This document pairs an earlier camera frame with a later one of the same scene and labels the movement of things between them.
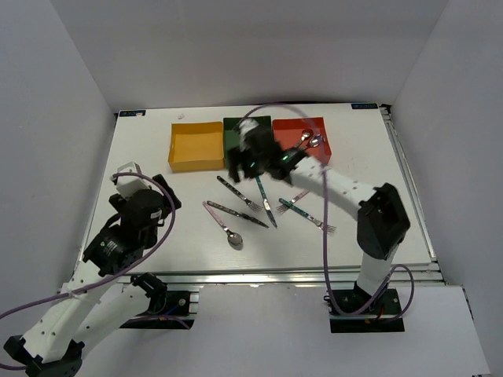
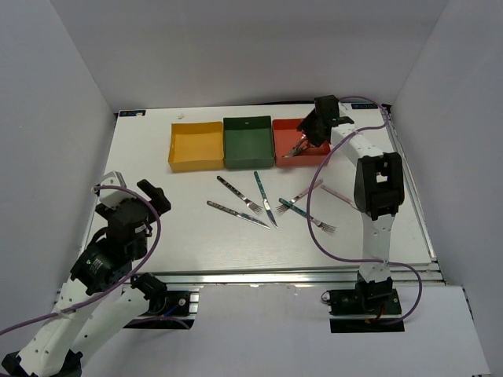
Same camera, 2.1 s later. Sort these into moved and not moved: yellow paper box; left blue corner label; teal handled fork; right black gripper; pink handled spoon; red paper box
Moved: right black gripper; pink handled spoon
Not moved: teal handled fork; left blue corner label; red paper box; yellow paper box
